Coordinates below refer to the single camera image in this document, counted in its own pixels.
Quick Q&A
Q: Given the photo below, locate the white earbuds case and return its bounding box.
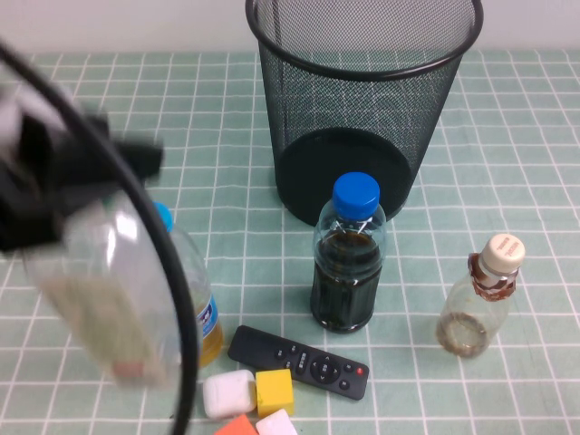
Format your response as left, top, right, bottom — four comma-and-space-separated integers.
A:
202, 369, 257, 419

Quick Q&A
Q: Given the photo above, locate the clear bottle white cap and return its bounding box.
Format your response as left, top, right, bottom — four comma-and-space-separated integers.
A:
24, 192, 182, 390

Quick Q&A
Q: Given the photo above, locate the black mesh wastebasket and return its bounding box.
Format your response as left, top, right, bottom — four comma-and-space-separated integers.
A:
245, 0, 484, 227

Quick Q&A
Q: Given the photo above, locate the dark liquid bottle blue cap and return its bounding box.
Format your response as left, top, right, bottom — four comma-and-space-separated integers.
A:
310, 171, 389, 334

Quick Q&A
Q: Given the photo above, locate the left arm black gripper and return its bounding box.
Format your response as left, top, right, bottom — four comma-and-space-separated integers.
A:
0, 115, 165, 254

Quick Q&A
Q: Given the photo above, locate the yellow liquid bottle cyan cap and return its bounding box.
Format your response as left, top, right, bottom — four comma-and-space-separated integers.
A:
151, 201, 225, 368

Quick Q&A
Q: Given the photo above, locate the green checkered tablecloth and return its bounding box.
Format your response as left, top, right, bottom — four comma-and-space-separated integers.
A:
0, 48, 580, 435

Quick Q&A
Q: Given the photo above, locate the small bottle beige cap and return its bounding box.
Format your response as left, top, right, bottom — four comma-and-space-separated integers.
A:
436, 233, 527, 359

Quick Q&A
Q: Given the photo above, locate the black cable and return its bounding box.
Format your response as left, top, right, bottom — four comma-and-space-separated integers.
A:
0, 40, 203, 435

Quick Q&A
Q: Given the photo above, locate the black remote control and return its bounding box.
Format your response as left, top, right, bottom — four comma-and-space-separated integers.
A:
227, 324, 371, 401

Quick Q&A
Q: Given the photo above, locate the orange block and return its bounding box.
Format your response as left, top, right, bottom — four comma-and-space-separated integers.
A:
212, 412, 260, 435

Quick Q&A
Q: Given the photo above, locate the white block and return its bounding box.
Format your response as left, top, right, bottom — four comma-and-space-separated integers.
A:
255, 408, 299, 435

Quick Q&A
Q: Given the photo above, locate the yellow cube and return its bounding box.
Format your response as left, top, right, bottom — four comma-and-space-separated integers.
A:
255, 368, 295, 418

